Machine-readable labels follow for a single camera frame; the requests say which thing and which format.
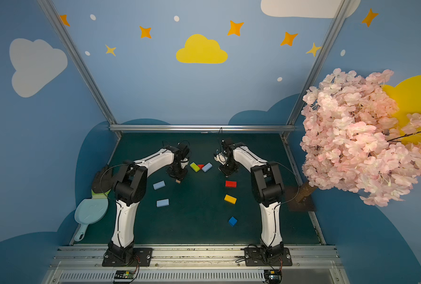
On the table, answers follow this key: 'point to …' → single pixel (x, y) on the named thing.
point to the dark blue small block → (232, 221)
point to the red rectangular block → (232, 184)
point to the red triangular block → (200, 166)
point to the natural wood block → (178, 181)
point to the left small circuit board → (125, 274)
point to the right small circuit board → (273, 276)
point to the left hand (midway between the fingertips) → (179, 176)
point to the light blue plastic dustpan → (89, 211)
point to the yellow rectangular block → (230, 199)
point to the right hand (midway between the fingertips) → (229, 170)
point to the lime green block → (195, 167)
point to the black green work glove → (102, 183)
